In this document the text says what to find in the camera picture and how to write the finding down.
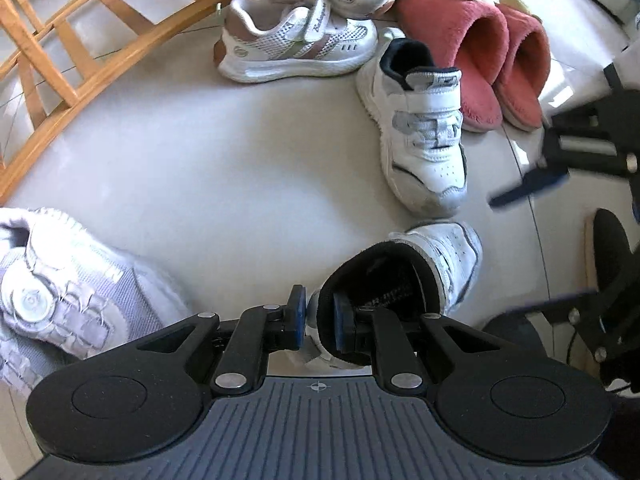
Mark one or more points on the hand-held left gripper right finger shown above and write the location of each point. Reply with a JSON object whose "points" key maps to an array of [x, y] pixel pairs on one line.
{"points": [[341, 324]]}

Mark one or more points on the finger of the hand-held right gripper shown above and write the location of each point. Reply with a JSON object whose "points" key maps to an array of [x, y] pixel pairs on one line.
{"points": [[530, 187], [580, 310]]}

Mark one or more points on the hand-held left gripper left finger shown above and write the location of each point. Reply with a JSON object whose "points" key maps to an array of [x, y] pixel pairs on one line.
{"points": [[299, 317]]}

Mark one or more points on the pink plush duck slipper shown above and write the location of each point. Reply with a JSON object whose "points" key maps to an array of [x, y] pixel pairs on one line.
{"points": [[520, 105], [425, 15]]}

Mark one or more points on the grey mesh dial sneaker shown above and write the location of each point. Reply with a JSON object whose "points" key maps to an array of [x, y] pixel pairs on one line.
{"points": [[100, 300]]}

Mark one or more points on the person's black trouser leg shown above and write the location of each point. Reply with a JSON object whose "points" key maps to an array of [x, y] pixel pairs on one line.
{"points": [[615, 250]]}

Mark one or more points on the wooden shoe rack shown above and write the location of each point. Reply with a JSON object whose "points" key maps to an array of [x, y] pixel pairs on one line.
{"points": [[42, 52]]}

